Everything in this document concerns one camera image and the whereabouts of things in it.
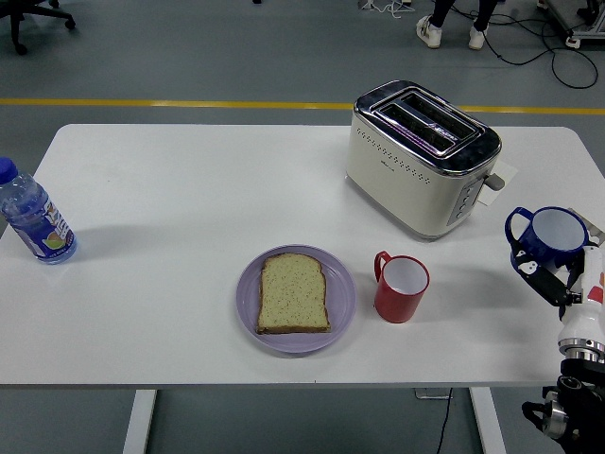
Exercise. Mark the white table leg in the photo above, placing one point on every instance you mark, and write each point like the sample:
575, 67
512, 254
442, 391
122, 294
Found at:
487, 421
139, 421

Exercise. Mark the red cup white inside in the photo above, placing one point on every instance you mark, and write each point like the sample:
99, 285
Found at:
397, 295

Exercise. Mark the blue cup white inside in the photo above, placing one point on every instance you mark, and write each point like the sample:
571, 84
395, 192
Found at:
553, 236

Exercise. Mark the silver metal toast rack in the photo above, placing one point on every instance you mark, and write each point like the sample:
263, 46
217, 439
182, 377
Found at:
595, 232

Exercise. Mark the purple round plate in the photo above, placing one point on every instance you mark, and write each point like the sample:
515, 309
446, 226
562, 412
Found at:
340, 302

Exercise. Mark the cream chrome two-slot toaster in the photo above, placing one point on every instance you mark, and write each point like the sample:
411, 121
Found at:
406, 189

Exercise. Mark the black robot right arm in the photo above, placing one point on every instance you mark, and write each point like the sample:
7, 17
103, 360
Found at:
576, 406

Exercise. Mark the clear bottle blue cap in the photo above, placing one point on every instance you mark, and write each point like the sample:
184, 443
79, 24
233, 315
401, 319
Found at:
40, 222

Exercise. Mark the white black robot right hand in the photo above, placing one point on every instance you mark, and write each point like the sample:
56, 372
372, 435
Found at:
583, 302

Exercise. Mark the black office chair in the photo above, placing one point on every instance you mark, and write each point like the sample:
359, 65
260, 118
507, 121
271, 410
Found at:
19, 19

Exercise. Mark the white paper card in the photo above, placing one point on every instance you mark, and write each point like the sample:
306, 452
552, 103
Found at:
503, 172

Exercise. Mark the grey under-table control box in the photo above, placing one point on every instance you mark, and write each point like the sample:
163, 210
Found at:
432, 393

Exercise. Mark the person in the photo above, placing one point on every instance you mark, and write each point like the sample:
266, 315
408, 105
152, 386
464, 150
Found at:
439, 21

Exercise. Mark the slice of toast bread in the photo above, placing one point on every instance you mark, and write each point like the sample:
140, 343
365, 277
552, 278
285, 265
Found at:
293, 295

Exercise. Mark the metal equipment frame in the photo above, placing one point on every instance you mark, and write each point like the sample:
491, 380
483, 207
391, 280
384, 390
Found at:
579, 19

